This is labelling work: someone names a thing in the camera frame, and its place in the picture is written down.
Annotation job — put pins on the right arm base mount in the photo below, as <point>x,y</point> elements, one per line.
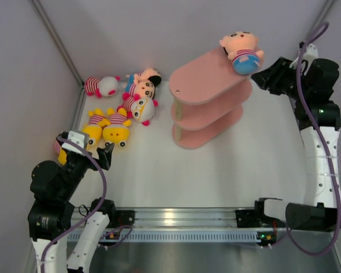
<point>255,217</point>

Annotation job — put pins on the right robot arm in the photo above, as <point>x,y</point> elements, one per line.
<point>319,122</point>

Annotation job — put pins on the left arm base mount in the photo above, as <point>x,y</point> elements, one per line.
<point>122,217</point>

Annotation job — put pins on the yellow plush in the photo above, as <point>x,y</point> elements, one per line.
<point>94,128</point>
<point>117,131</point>

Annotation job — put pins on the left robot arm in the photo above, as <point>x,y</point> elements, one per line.
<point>50,216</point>

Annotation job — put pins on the small boy plush doll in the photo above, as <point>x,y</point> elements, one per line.
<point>148,74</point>

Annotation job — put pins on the white pink plush glasses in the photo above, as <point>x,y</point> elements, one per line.
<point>140,109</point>

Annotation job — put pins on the yellow plush right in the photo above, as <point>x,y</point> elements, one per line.
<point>117,131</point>

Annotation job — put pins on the white pink plush far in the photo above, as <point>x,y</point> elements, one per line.
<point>102,87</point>

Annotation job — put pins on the white slotted cable duct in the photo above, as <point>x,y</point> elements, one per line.
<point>187,236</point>

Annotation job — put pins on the aluminium mounting rail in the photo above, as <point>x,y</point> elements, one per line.
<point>184,218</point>

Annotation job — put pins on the pink three-tier shelf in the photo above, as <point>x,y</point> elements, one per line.
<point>208,98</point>

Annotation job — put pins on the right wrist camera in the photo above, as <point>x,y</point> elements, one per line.
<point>309,55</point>

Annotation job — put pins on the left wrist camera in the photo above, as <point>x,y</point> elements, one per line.
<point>77,137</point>

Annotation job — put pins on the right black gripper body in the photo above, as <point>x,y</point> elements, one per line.
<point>287,83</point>

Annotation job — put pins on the yellow plush left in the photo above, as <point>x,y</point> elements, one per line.
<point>94,128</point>

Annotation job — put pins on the large boy plush doll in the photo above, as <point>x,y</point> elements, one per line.
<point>241,48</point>

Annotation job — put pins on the yellow plush corner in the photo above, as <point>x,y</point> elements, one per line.
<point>61,154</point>

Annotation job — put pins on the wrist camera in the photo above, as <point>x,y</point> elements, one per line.
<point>309,55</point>
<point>77,137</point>

